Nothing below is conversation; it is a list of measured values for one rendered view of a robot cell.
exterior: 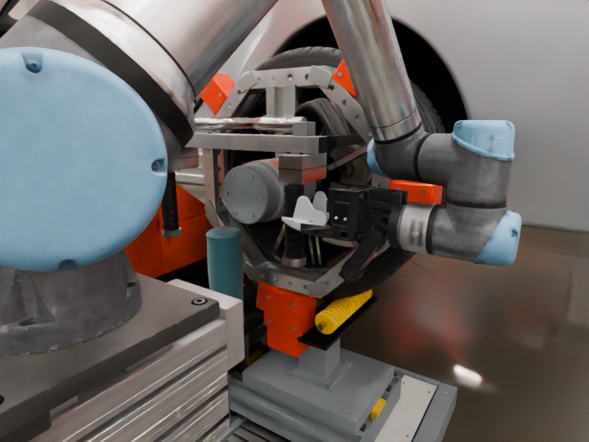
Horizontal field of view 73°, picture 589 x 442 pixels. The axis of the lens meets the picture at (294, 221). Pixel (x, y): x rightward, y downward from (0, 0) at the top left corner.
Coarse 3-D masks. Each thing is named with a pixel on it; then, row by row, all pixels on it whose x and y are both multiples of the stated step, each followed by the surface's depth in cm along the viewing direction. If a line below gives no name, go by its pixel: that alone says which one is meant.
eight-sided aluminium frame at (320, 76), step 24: (264, 72) 93; (288, 72) 89; (312, 72) 86; (240, 96) 98; (336, 96) 84; (360, 120) 82; (216, 168) 110; (216, 192) 111; (216, 216) 112; (264, 264) 110; (288, 288) 102; (312, 288) 98; (336, 288) 99
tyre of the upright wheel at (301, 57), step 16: (304, 48) 97; (320, 48) 94; (272, 64) 101; (288, 64) 98; (304, 64) 96; (320, 64) 94; (336, 64) 92; (416, 96) 94; (432, 112) 98; (432, 128) 93; (384, 256) 95; (400, 256) 93; (368, 272) 98; (384, 272) 96; (352, 288) 102; (368, 288) 100
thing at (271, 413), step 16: (256, 352) 146; (240, 368) 138; (240, 384) 132; (400, 384) 132; (240, 400) 126; (256, 400) 126; (272, 400) 125; (384, 400) 121; (256, 416) 123; (272, 416) 119; (288, 416) 119; (304, 416) 119; (368, 416) 119; (384, 416) 122; (288, 432) 116; (304, 432) 113; (320, 432) 110; (336, 432) 113; (368, 432) 110
